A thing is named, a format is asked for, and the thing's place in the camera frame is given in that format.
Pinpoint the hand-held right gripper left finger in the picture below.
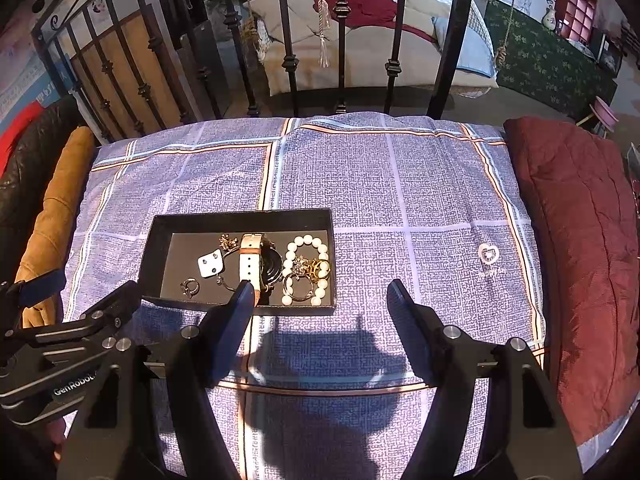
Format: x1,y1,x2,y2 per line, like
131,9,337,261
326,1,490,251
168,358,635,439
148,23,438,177
55,280,258,480

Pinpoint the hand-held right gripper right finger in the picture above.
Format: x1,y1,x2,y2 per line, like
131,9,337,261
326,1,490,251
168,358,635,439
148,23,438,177
386,279,586,480

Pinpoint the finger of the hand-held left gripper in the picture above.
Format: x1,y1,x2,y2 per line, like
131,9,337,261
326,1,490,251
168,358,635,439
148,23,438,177
0,269,67,313
10,280,144,361

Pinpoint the white earring card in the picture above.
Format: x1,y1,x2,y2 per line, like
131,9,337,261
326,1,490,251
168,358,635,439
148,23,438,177
196,248,226,278

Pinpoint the white pearl bracelet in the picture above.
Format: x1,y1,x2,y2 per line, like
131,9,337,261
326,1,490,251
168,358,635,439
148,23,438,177
281,235,332,307

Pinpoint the black jewelry box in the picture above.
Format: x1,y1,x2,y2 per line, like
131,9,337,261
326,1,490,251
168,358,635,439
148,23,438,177
136,208,337,317

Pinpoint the gold brooch with blue stones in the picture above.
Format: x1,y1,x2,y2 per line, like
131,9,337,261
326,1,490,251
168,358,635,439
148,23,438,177
292,256,331,281

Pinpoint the mustard yellow cushion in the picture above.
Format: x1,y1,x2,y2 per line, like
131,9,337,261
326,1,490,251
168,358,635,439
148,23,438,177
14,126,96,328

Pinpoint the purple plaid blanket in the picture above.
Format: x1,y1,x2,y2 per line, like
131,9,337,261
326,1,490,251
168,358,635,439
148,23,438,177
62,115,548,480

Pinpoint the black leather cushion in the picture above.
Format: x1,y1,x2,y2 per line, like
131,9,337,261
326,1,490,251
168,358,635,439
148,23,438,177
0,95,83,271

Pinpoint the maroon quilted pillow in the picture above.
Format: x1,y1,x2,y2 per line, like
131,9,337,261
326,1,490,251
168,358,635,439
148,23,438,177
502,116,640,448

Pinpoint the light blue pillow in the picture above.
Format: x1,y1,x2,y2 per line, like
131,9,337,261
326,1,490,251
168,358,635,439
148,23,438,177
432,15,501,91

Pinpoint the dark metal cabinet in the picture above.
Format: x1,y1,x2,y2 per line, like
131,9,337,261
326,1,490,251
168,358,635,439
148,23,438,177
150,0,236,116

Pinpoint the pink chair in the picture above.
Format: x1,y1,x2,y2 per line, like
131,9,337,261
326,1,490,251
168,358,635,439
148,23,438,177
575,95,621,138

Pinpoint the green patterned carpet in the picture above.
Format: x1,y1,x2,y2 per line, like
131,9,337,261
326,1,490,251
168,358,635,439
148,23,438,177
485,0,618,111

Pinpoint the white cushioned swing bed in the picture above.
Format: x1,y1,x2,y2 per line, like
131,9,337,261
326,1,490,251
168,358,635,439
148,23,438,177
248,0,501,98

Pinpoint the red cloth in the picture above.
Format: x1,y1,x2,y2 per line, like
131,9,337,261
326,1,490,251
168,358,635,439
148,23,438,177
322,0,441,43

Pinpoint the red shelf cabinet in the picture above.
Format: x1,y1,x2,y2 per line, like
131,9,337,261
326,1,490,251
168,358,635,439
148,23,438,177
555,0,601,41

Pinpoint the wristwatch with beige strap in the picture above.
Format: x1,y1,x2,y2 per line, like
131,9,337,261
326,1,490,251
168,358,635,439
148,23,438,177
227,232,283,306

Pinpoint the wall poster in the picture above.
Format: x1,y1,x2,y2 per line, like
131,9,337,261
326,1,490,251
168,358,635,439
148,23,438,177
0,25,51,111

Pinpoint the wooden wall panel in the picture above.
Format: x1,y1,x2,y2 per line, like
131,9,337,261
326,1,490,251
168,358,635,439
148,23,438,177
70,10,186,136

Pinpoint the black iron bed frame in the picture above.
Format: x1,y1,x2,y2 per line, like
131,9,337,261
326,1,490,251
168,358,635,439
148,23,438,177
30,0,478,143

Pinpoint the twisted hanging rope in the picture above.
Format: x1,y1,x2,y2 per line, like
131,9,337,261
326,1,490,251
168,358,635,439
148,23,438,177
492,0,526,68
239,0,262,46

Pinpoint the cream tassel cord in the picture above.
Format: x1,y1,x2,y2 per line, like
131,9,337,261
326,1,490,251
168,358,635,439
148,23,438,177
312,0,333,68

